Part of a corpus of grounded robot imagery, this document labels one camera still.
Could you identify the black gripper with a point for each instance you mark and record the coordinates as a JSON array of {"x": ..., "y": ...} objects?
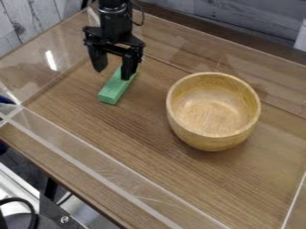
[{"x": 101, "y": 45}]

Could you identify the green rectangular block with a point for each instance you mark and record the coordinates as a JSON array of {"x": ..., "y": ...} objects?
[{"x": 114, "y": 88}]

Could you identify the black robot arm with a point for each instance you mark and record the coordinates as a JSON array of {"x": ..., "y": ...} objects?
[{"x": 115, "y": 18}]

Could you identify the light wooden bowl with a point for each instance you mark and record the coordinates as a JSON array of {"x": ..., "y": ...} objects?
[{"x": 213, "y": 110}]

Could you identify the clear acrylic tray walls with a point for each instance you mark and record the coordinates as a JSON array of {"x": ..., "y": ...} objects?
[{"x": 115, "y": 154}]

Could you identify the black table leg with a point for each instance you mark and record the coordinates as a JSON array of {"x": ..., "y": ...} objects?
[{"x": 51, "y": 188}]

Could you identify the black metal bracket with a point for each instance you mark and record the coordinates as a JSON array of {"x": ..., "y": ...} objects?
[{"x": 55, "y": 218}]

